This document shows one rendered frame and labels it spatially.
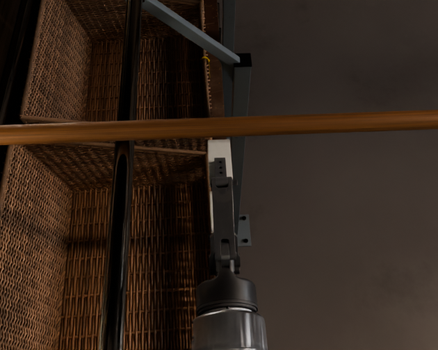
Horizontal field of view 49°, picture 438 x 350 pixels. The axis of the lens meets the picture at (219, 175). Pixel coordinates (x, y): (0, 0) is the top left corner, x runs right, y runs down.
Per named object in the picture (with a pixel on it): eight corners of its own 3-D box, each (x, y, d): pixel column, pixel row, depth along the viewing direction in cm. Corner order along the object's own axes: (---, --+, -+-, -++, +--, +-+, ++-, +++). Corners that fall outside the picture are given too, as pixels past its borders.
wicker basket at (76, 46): (48, 178, 140) (13, 119, 117) (66, 42, 170) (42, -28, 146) (215, 169, 142) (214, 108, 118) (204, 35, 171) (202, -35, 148)
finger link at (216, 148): (209, 187, 61) (209, 185, 60) (207, 142, 65) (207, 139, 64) (233, 187, 61) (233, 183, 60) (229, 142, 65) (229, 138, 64)
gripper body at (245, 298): (195, 307, 55) (193, 233, 60) (197, 327, 62) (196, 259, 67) (261, 304, 55) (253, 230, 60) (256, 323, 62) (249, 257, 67)
